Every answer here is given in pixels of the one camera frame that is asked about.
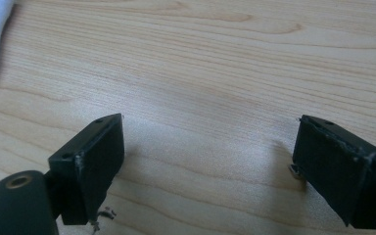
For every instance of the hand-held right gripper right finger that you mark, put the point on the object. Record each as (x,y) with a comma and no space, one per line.
(336,169)

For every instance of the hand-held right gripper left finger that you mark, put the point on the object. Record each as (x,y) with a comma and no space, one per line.
(91,163)

